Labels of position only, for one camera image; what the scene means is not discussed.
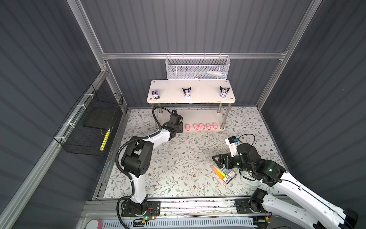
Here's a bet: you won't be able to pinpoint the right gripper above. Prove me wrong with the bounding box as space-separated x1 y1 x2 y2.
211 151 252 174

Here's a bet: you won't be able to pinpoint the black purple toy figure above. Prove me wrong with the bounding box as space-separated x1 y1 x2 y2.
183 87 191 98

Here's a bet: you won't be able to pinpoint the black purple toy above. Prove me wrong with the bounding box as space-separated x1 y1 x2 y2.
220 87 230 98

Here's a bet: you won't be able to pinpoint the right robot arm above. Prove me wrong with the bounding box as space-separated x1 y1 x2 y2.
213 136 358 229

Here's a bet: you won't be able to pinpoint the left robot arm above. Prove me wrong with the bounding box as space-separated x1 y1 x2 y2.
115 106 183 205

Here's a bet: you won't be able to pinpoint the white two-tier shelf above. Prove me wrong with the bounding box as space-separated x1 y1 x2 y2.
147 80 236 132

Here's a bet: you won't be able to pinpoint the pack of coloured markers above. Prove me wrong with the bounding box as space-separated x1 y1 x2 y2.
211 166 236 186

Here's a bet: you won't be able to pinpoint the light blue alarm clock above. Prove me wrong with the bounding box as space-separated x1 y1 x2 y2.
240 173 259 187

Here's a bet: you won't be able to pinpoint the pens in white basket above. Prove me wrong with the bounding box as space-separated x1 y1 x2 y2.
188 71 227 80

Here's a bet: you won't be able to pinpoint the yellow marker in basket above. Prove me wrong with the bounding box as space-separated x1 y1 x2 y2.
100 128 111 151

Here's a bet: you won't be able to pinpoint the pink tape roll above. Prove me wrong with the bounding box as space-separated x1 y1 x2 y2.
85 219 104 229

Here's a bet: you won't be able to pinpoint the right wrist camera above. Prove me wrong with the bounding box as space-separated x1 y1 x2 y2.
225 136 238 157

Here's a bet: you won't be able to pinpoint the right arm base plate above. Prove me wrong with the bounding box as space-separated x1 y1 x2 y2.
234 198 268 214

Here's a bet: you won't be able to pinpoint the white mesh wall basket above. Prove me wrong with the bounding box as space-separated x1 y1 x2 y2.
165 55 231 80

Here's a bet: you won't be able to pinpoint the white vented cable duct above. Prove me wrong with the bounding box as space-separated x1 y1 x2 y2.
102 217 255 229

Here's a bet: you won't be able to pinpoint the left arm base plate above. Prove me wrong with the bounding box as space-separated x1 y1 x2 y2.
120 200 161 217

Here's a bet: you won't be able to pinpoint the black wire wall basket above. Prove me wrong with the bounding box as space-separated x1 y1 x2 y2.
54 86 124 156

